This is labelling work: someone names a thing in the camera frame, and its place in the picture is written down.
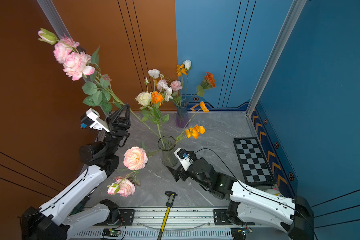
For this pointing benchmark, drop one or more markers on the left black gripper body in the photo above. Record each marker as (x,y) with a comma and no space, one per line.
(115,138)

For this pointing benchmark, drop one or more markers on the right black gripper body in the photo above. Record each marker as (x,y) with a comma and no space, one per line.
(184,175)

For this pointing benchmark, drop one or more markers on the cream rose flower stem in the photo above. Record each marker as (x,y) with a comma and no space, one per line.
(150,107)

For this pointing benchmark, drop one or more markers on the clear grey glass vase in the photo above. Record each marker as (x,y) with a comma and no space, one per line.
(166,145)

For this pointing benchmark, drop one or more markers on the white orange ranunculus stem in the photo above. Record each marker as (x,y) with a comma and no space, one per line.
(161,94)

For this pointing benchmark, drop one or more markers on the blue purple glass vase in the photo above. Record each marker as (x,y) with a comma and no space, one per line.
(182,117)

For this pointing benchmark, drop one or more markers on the pink peony flower stem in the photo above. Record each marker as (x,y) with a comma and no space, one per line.
(174,85)

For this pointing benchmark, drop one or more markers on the white rose flower stem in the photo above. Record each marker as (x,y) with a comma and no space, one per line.
(187,67)

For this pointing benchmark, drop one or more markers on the orange gerbera flower stem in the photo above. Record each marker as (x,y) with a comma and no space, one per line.
(207,83)

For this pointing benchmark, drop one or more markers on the small pink carnation spray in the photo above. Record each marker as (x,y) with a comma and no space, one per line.
(80,65)

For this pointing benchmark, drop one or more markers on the yellow poppy flower stem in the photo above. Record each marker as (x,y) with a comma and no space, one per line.
(180,70)

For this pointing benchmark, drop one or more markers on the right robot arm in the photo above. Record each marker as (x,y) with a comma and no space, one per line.
(250,205)

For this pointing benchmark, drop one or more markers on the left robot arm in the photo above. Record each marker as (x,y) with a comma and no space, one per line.
(54,219)

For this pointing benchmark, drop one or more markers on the yellow black caliper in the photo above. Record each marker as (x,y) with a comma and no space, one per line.
(169,205)

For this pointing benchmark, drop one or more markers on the black white checkerboard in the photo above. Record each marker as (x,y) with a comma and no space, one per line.
(254,166)

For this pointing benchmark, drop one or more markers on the right green circuit board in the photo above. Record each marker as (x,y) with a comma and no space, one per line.
(240,233)

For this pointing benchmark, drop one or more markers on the green circuit board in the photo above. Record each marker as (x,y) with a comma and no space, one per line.
(240,233)
(112,234)

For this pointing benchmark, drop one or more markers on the left green circuit board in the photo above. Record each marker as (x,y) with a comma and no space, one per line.
(112,234)

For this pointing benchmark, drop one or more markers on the pink green plush toy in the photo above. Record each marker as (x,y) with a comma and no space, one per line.
(274,192)

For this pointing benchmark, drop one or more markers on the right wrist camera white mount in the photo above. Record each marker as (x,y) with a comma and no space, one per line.
(186,158)

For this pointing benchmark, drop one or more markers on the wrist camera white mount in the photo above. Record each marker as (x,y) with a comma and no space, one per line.
(92,120)
(186,158)

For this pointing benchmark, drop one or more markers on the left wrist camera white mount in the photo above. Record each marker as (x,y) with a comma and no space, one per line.
(92,120)

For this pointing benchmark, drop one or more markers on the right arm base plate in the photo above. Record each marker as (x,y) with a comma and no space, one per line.
(221,218)

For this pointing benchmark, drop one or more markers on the aluminium front rail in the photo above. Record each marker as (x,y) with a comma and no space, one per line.
(194,223)

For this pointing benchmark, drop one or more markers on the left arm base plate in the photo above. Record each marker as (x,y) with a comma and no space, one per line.
(120,217)

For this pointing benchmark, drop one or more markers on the green handled screwdriver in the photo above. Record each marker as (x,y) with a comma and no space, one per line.
(79,207)

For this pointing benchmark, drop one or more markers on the left aluminium corner post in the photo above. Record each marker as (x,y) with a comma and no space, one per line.
(54,18)

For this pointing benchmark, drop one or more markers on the aluminium corner post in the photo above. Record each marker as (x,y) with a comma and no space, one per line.
(289,23)
(54,18)

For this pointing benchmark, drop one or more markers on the right aluminium corner post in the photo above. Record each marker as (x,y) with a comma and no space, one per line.
(289,23)

